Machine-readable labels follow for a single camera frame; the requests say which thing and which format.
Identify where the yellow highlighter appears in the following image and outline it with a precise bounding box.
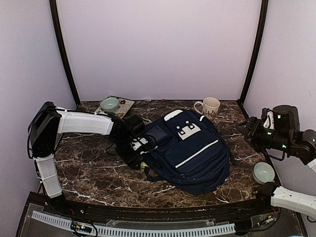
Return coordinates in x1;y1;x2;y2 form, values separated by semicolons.
141;162;147;169

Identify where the grey slotted cable duct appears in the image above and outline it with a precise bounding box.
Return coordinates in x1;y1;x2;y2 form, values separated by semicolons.
31;211;236;237

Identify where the black frame post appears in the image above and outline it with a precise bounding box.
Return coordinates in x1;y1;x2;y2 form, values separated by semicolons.
49;0;81;106
239;0;269;104

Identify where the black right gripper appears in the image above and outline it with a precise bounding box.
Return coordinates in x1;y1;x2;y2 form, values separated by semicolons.
235;116;291;152

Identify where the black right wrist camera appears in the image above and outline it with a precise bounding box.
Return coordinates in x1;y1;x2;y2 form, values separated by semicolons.
261;105;300;132

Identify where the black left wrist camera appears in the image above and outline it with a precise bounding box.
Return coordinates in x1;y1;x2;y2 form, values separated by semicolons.
125;115;145;138

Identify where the left black frame post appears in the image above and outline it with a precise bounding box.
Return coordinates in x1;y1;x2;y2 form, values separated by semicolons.
49;0;81;106

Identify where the black front rail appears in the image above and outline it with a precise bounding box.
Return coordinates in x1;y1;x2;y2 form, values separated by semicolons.
27;192;294;223

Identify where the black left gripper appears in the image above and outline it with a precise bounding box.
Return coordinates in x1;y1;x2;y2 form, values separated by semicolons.
113;135;144;170

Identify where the pale green bowl on plate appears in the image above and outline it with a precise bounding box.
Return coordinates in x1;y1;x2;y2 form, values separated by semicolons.
100;97;119;112

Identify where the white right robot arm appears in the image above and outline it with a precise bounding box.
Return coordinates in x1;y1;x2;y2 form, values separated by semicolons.
237;115;316;218

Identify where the navy blue student backpack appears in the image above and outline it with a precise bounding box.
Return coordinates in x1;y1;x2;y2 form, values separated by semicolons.
141;109;237;195

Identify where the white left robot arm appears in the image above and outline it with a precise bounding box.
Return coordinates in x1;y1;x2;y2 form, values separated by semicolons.
27;101;149;215

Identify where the cream floral mug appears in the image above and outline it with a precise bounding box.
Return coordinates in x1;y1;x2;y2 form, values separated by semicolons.
194;97;221;121

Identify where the pale green bowl right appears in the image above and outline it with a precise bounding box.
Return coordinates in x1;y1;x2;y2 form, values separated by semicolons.
252;162;275;185

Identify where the square floral plate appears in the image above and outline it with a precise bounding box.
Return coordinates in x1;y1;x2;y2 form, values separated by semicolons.
95;96;135;118

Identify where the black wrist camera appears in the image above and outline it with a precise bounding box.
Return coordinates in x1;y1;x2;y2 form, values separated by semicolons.
261;105;300;132
125;115;145;138

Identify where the right black frame post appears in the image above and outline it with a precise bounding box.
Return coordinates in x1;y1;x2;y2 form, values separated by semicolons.
239;0;269;104

